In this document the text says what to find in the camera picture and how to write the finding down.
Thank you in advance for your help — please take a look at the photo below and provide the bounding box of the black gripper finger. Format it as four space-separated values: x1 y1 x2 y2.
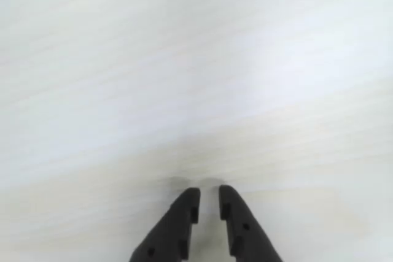
128 187 201 262
219 185 284 262

